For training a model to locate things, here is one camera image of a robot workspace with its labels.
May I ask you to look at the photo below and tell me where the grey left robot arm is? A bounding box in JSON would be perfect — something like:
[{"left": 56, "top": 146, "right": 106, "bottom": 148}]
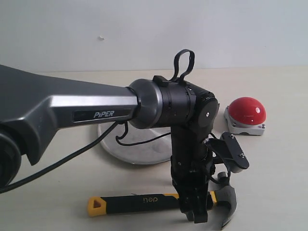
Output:
[{"left": 0, "top": 65, "right": 219, "bottom": 223}]

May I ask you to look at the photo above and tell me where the yellow black claw hammer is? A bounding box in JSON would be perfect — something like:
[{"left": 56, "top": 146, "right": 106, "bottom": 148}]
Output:
[{"left": 87, "top": 172, "right": 237, "bottom": 229}]

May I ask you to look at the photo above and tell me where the round steel plate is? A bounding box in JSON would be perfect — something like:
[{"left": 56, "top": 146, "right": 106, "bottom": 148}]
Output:
[{"left": 101, "top": 124, "right": 172, "bottom": 165}]

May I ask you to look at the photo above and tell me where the red dome push button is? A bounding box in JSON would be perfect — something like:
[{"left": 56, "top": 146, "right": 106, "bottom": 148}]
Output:
[{"left": 224, "top": 97, "right": 267, "bottom": 136}]

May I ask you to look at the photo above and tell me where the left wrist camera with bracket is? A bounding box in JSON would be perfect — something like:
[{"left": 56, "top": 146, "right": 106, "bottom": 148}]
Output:
[{"left": 205, "top": 132, "right": 249, "bottom": 173}]

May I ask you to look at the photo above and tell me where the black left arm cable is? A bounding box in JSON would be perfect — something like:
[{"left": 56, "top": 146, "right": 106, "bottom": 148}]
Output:
[{"left": 0, "top": 121, "right": 172, "bottom": 193}]

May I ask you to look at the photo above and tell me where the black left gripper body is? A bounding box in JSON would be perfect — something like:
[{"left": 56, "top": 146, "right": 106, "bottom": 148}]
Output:
[{"left": 170, "top": 125, "right": 215, "bottom": 209}]

